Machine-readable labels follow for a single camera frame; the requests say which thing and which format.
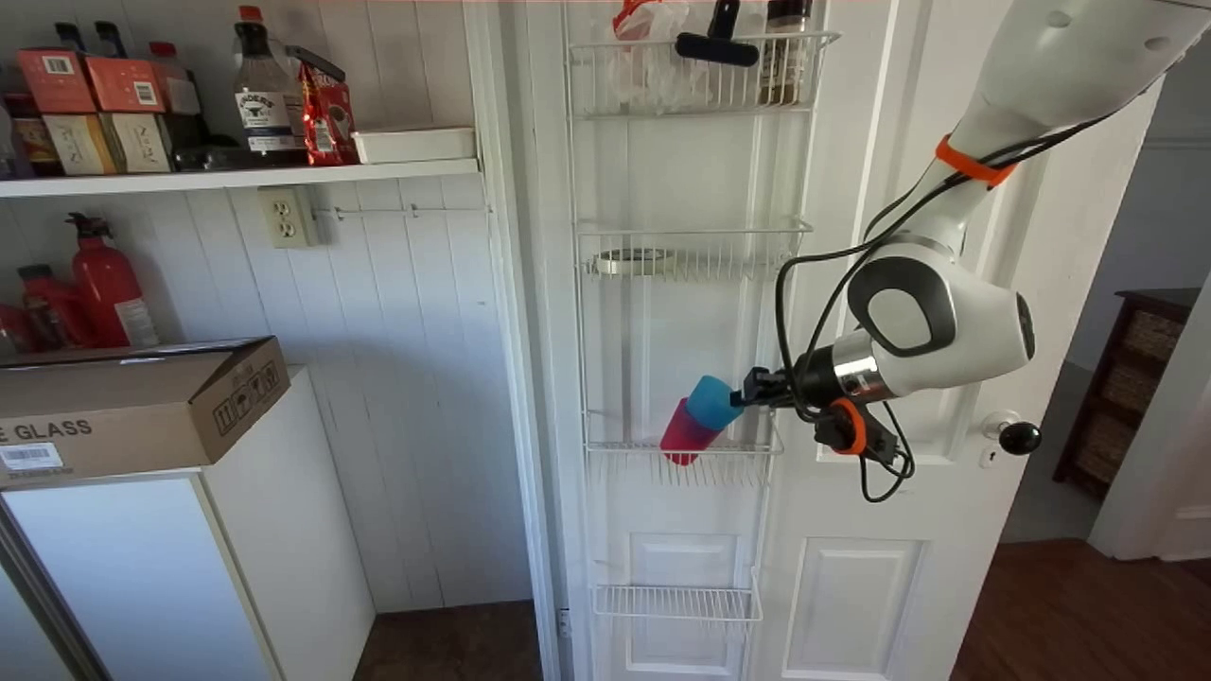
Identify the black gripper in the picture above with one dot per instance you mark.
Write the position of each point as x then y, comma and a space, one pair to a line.
838, 419

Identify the blue plastic cup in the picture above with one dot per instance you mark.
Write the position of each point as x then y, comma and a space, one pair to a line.
714, 403

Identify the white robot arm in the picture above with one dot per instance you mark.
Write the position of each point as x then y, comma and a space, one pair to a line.
925, 311

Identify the pink plastic cup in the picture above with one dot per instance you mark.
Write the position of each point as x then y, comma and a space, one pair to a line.
686, 436

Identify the black door knob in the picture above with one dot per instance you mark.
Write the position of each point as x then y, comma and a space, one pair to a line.
1021, 436

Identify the dark wooden dresser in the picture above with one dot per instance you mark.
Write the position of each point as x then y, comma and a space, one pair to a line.
1124, 380

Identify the red snack bag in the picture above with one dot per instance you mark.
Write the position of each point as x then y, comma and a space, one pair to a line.
326, 113

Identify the white cabinet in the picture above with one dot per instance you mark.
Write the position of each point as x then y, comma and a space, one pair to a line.
233, 573

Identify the clear liquor bottle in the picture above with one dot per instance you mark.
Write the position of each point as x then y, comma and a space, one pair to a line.
262, 87

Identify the cardboard box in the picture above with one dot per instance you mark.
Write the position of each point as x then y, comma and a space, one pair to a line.
135, 410

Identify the red fire extinguisher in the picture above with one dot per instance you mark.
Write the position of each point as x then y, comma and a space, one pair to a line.
110, 289

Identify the red box on shelf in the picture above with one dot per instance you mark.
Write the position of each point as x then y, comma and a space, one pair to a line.
69, 113

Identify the white wire door rack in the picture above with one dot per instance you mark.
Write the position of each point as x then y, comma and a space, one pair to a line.
691, 132

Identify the white wall shelf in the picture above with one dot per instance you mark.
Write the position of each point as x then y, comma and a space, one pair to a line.
230, 181

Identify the wall power outlet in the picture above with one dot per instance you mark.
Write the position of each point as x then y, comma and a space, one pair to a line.
288, 217

